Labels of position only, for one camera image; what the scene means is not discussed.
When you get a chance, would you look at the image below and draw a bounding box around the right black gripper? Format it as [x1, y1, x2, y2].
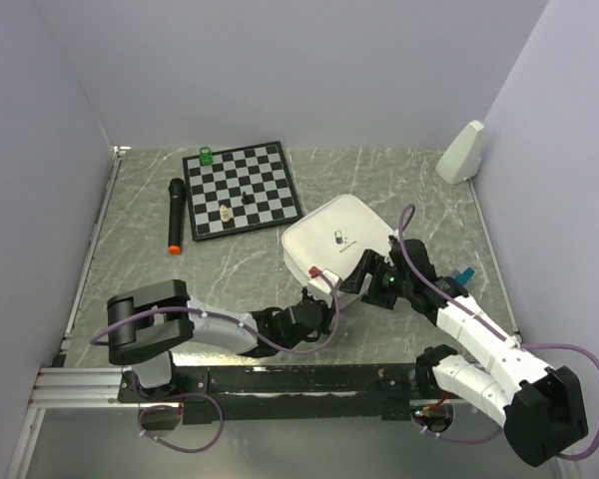
[338, 248, 413, 310]

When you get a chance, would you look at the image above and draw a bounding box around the white medicine kit case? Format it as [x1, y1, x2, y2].
[282, 195, 394, 303]

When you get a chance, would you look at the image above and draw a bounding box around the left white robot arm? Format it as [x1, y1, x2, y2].
[91, 279, 336, 401]

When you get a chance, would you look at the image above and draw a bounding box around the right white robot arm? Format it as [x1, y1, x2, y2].
[340, 238, 588, 466]

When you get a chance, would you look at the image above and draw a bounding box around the blue wooden block toy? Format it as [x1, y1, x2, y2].
[451, 267, 475, 286]

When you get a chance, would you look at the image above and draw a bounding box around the white wedge device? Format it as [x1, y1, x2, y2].
[436, 120, 486, 185]

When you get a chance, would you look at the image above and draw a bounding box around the cream chess piece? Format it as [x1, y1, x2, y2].
[219, 205, 232, 223]

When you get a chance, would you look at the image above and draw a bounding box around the black white chessboard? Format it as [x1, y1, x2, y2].
[182, 141, 303, 241]

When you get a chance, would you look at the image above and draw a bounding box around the green toy padlock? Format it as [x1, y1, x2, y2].
[199, 147, 214, 166]

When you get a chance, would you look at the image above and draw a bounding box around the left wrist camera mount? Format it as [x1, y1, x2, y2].
[306, 266, 341, 301]

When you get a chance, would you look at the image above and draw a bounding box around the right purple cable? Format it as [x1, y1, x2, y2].
[397, 204, 599, 461]

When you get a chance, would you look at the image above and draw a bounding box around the purple cable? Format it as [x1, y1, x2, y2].
[397, 204, 599, 461]
[89, 271, 343, 455]

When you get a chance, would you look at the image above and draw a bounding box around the black wireless microphone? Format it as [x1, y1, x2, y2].
[167, 178, 186, 254]

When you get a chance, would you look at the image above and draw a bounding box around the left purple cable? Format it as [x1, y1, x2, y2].
[89, 271, 343, 455]

